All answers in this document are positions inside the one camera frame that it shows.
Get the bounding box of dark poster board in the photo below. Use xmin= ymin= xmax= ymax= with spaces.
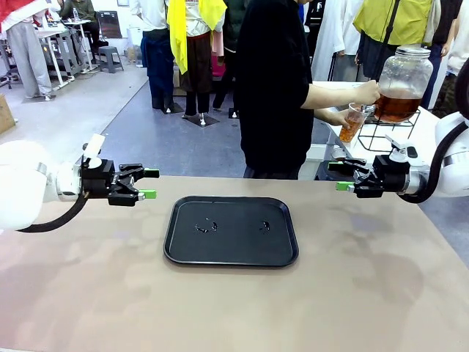
xmin=99 ymin=10 xmax=123 ymax=40

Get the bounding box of navy skirt mannequin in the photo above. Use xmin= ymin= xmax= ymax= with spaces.
xmin=130 ymin=0 xmax=184 ymax=114

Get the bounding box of black plastic serving tray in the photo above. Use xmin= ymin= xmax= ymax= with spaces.
xmin=163 ymin=196 xmax=300 ymax=269

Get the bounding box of white storage box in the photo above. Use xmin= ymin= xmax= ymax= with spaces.
xmin=127 ymin=26 xmax=144 ymax=67

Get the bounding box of yellow-green jacket mannequin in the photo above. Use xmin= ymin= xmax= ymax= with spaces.
xmin=353 ymin=0 xmax=435 ymax=84

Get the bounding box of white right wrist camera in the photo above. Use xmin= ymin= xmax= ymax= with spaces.
xmin=384 ymin=134 xmax=419 ymax=164

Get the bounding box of person's right forearm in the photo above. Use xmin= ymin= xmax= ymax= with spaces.
xmin=300 ymin=83 xmax=363 ymax=110

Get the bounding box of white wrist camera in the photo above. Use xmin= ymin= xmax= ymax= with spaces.
xmin=81 ymin=133 xmax=108 ymax=170
xmin=384 ymin=134 xmax=419 ymax=164

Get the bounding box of person's right hand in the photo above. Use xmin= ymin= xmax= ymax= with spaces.
xmin=358 ymin=81 xmax=383 ymax=108

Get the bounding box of person's left hand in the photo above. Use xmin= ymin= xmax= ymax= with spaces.
xmin=328 ymin=109 xmax=355 ymax=128

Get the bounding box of black office chair base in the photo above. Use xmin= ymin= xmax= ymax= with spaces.
xmin=0 ymin=71 xmax=20 ymax=91

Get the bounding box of pink garment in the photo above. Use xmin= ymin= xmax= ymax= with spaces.
xmin=210 ymin=29 xmax=226 ymax=78

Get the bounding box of person's black sweater torso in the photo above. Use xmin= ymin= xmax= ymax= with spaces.
xmin=234 ymin=0 xmax=314 ymax=180

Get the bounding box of black wire jar stand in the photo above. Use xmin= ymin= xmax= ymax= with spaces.
xmin=357 ymin=109 xmax=421 ymax=153

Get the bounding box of grey step stool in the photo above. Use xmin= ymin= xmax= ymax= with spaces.
xmin=97 ymin=45 xmax=125 ymax=73

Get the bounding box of seated person in dark clothes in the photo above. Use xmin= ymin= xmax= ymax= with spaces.
xmin=58 ymin=0 xmax=103 ymax=52

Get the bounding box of red garment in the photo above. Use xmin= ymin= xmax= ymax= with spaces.
xmin=0 ymin=0 xmax=51 ymax=33

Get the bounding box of glass tea dispenser jar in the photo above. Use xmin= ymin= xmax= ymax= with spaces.
xmin=360 ymin=45 xmax=435 ymax=125

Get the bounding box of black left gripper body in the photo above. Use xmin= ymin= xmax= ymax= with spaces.
xmin=81 ymin=159 xmax=126 ymax=201

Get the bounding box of brown cardboard box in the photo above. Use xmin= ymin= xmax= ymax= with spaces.
xmin=0 ymin=93 xmax=18 ymax=135

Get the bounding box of black left arm hose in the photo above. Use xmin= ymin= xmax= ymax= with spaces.
xmin=16 ymin=192 xmax=89 ymax=234

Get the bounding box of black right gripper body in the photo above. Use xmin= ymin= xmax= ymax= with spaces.
xmin=369 ymin=154 xmax=411 ymax=194

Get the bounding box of white workshop desk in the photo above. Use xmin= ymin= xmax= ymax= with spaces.
xmin=34 ymin=20 xmax=93 ymax=89

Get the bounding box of tall clear iced cup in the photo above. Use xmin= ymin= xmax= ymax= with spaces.
xmin=339 ymin=102 xmax=366 ymax=144

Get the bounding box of hanging white coat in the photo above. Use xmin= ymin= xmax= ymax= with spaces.
xmin=311 ymin=0 xmax=363 ymax=82

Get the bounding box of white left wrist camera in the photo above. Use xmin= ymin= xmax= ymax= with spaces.
xmin=81 ymin=133 xmax=108 ymax=170

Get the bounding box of yellow scarf mannequin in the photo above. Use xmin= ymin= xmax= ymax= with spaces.
xmin=166 ymin=0 xmax=228 ymax=128

